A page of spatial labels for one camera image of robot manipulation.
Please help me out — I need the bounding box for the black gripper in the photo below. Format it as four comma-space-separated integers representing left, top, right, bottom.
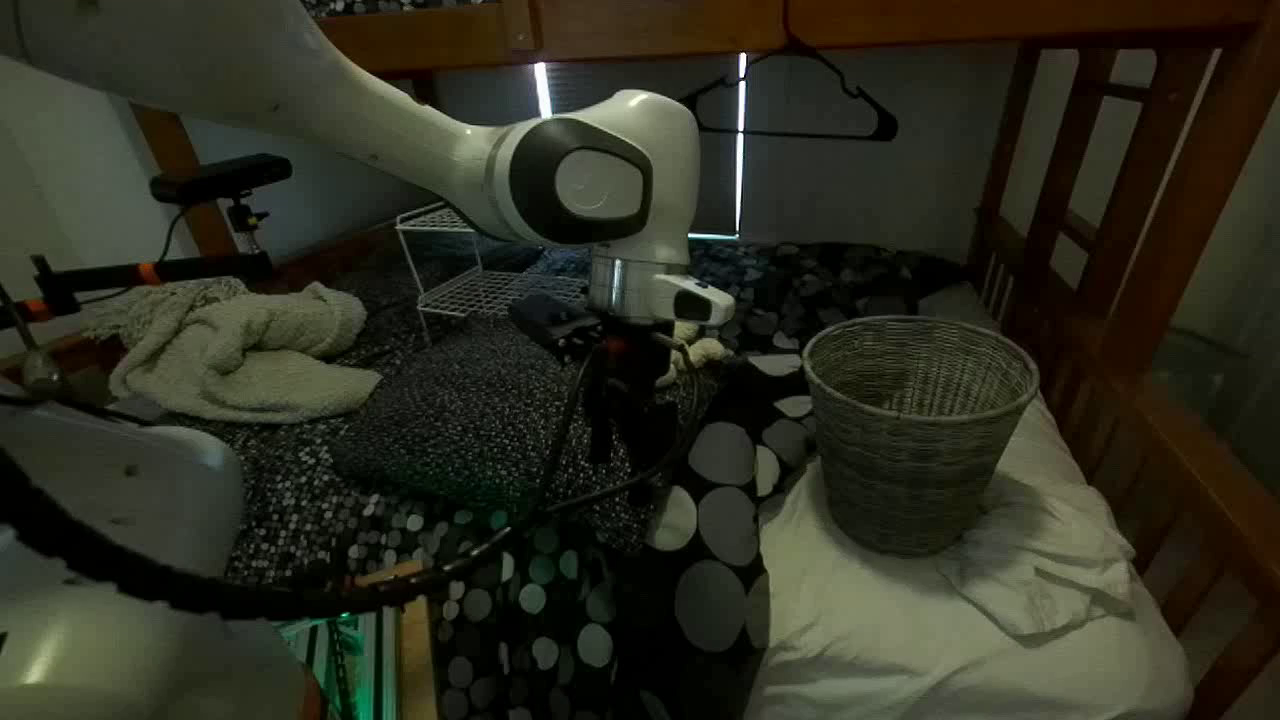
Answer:
584, 321, 685, 469

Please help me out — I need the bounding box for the black polka dot blanket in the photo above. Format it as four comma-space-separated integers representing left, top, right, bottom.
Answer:
418, 349, 820, 720

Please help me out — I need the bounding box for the dark speckled pillow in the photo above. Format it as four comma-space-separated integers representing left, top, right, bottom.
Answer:
326, 315, 677, 518

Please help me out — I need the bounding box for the woven wicker basket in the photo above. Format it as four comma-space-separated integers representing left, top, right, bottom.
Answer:
798, 311, 1043, 560

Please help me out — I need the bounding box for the dark floral bedspread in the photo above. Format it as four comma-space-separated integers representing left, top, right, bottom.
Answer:
216, 235, 972, 594

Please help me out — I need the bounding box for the black clothes hanger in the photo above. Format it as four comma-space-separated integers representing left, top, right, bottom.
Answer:
677, 5, 902, 149

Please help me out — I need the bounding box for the beige towel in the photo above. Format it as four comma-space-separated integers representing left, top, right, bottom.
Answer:
96, 277, 389, 427

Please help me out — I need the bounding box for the black bar with orange clamp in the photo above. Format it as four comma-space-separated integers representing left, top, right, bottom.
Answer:
0, 249, 278, 330

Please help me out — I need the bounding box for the white wire rack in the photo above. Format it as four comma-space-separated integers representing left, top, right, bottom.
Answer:
392, 194, 540, 330

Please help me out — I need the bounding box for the black camera on stand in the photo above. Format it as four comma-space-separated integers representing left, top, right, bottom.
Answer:
144, 149, 296, 260

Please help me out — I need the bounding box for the wooden bunk bed frame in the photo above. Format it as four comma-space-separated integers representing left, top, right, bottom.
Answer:
127, 0, 1280, 720

